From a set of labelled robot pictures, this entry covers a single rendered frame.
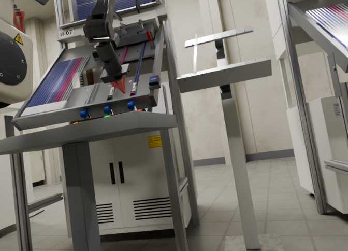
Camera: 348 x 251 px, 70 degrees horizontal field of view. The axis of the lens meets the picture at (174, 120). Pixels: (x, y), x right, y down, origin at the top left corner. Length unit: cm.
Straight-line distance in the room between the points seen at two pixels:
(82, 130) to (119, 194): 86
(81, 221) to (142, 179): 64
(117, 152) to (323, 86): 356
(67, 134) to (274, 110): 387
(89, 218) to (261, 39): 410
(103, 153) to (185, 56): 351
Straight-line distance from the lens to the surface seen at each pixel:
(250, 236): 123
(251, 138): 433
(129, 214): 148
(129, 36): 153
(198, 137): 450
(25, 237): 144
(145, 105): 109
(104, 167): 148
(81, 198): 81
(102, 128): 62
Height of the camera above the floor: 52
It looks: 5 degrees up
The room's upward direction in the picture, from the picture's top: 9 degrees counter-clockwise
